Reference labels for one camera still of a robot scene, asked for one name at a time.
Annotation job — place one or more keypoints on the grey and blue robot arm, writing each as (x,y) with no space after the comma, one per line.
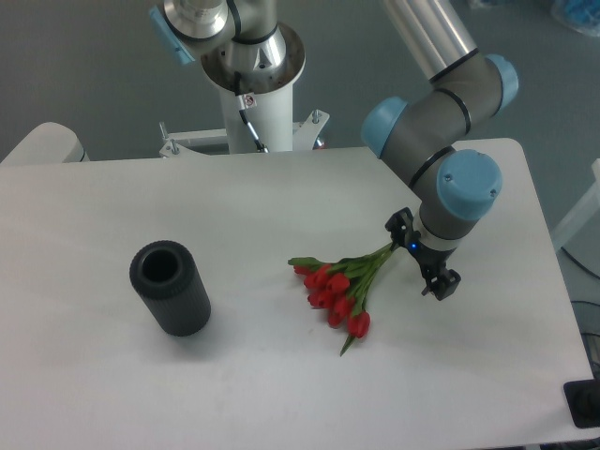
(416,141)

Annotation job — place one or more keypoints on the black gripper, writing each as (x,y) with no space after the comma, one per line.
(440,281)

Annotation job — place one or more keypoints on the red tulip bouquet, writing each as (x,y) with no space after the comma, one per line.
(341,288)

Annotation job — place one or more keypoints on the white rounded furniture left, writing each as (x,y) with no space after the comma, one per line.
(48,143)

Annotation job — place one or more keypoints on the black ribbed cylindrical vase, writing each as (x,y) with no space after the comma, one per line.
(165,276)

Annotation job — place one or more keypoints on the blue plastic bag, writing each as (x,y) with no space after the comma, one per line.
(579,15)

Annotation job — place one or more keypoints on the white furniture right edge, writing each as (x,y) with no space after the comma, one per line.
(584,209)

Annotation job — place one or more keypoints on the black device at table corner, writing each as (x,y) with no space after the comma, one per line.
(583,402)

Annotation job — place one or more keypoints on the white pedestal base frame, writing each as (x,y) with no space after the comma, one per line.
(305,136)

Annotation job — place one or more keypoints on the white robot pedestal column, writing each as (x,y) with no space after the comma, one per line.
(255,81)

